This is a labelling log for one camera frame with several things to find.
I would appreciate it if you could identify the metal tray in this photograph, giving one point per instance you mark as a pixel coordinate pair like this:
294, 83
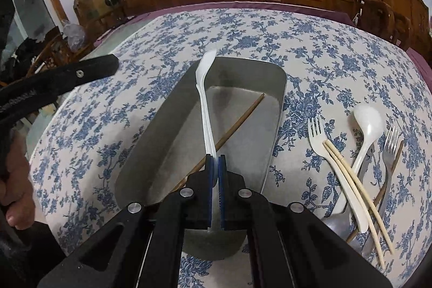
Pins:
243, 126

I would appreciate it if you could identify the black bag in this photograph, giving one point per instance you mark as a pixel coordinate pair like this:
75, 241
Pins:
28, 53

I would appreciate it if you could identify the glass door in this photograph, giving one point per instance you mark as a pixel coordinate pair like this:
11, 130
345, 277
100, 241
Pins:
30, 4

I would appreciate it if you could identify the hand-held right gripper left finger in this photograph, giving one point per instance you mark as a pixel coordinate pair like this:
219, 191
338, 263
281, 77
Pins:
210, 180

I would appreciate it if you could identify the brown wooden chopstick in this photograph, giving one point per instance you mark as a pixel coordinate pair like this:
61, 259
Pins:
243, 121
395, 161

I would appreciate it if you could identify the metal fork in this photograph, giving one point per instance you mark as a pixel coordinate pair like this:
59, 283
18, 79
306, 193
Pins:
390, 146

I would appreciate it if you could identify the person's left hand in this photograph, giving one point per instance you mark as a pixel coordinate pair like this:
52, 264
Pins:
22, 186

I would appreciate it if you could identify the white plastic spoon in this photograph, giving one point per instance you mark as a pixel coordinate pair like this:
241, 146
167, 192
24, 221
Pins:
368, 122

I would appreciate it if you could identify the white plastic knife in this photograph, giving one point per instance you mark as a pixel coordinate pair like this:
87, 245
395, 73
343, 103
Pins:
204, 99

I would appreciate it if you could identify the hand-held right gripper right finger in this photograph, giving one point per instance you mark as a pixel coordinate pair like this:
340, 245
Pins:
222, 180

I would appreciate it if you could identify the clear plastic bag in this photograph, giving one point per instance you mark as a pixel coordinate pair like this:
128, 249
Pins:
72, 35

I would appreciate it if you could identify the wooden chair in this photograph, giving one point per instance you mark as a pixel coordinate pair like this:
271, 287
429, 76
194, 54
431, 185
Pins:
57, 55

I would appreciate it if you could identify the white plastic fork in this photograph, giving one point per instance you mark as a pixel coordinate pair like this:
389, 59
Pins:
319, 143

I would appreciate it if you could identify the large cardboard box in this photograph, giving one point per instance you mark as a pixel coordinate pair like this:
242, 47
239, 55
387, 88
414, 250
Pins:
98, 1

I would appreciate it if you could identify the blue floral tablecloth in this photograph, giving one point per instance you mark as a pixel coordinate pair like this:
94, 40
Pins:
303, 48

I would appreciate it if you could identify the metal spoon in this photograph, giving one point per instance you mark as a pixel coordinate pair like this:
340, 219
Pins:
337, 227

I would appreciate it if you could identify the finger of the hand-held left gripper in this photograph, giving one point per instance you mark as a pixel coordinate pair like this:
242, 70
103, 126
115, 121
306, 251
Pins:
91, 68

